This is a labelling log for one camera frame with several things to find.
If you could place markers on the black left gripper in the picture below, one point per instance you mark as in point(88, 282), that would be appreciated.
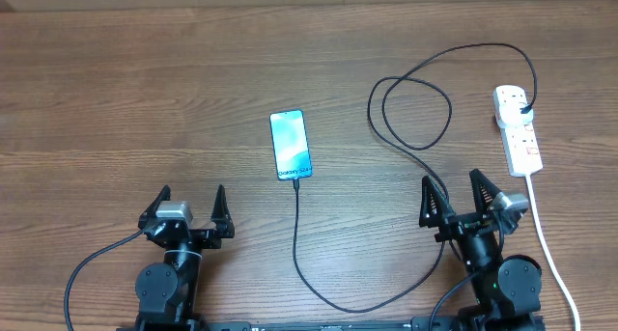
point(211, 238)

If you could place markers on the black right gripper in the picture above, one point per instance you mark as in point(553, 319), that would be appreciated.
point(455, 224)

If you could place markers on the blue Galaxy smartphone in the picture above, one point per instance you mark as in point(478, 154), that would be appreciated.
point(290, 145)

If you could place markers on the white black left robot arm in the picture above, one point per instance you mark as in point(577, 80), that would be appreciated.
point(167, 290)

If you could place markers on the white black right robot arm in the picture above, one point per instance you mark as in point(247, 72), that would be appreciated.
point(507, 290)

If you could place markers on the white charger plug adapter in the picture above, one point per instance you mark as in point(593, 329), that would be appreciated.
point(513, 114)

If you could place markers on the white power strip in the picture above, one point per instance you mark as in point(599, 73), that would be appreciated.
point(519, 142)

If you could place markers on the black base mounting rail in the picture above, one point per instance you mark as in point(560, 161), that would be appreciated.
point(338, 325)

